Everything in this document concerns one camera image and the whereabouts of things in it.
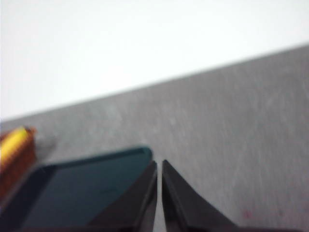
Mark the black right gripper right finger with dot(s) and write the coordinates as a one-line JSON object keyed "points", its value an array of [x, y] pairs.
{"points": [[188, 210]]}

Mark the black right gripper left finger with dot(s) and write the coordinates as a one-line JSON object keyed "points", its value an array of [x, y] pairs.
{"points": [[135, 207]]}

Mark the yellow banana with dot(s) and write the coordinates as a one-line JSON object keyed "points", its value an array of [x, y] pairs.
{"points": [[12, 142]]}

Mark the dark teal flat tray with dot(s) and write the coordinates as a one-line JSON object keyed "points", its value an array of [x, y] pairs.
{"points": [[72, 193]]}

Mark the brown wicker basket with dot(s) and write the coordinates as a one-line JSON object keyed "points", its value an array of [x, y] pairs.
{"points": [[17, 174]]}

